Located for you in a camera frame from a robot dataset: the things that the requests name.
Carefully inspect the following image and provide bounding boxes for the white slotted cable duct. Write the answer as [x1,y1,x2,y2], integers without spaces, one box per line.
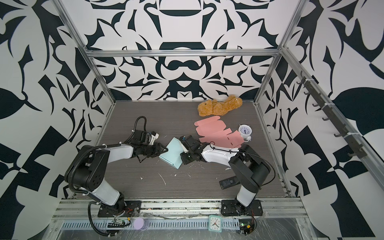
[62,219,240,231]

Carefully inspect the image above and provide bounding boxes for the light blue paper box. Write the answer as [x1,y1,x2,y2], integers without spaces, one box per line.
[159,138,187,169]

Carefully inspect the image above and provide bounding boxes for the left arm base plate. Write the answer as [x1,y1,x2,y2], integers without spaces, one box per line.
[98,201,142,218]

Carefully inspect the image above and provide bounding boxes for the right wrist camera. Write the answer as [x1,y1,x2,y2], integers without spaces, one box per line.
[179,136,190,153]

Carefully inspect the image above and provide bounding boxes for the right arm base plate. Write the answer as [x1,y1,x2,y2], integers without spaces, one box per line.
[221,200,264,217]

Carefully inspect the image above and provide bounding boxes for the black remote control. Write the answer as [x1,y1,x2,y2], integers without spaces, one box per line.
[219,176,240,190]

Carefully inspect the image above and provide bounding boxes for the purple round disc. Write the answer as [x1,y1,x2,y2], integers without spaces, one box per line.
[133,218,149,231]

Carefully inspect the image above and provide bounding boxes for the left circuit board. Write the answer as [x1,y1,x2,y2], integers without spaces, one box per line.
[107,218,131,228]

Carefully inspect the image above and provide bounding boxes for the brown teddy bear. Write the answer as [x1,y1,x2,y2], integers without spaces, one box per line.
[198,95,243,117]

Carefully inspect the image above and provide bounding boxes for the white alarm clock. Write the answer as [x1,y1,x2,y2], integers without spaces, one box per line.
[238,125,253,142]

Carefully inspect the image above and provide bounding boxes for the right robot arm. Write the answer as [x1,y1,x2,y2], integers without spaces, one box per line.
[180,136,276,212]

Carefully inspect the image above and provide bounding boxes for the circuit board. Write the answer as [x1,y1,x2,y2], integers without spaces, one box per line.
[107,218,131,228]
[239,219,257,236]

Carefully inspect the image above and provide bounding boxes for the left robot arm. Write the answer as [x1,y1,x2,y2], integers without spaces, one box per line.
[64,128,168,238]

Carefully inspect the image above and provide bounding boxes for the teal square clock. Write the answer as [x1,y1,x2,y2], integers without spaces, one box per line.
[208,215,222,233]

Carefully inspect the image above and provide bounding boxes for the pink paper box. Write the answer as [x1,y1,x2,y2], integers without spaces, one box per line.
[194,116,245,149]

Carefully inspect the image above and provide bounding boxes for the right circuit board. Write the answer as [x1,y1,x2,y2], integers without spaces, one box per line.
[239,219,257,236]

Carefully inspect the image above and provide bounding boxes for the wall hook rail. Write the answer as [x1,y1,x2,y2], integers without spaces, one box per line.
[298,77,368,159]

